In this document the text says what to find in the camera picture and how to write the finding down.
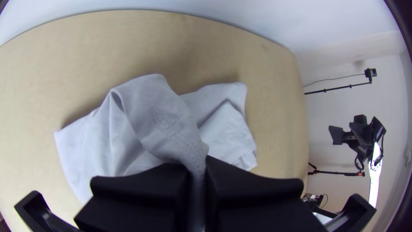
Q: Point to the black tripod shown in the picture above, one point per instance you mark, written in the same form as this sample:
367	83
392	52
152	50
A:
338	173

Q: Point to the light grey t-shirt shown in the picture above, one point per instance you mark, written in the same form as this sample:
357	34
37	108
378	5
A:
145	122

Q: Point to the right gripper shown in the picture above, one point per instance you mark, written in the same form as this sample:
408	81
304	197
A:
359	138

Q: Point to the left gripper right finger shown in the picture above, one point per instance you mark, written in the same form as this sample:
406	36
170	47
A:
257	206

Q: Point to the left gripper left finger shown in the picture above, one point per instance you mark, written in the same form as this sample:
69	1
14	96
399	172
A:
138	199

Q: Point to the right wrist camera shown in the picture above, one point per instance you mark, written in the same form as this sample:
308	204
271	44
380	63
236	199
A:
360	119

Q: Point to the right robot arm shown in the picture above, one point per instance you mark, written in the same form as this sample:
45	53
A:
375	180

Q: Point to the small black camera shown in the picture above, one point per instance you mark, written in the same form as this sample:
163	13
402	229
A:
370	73

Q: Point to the black boom pole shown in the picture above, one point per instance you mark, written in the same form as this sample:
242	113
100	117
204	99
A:
338	88

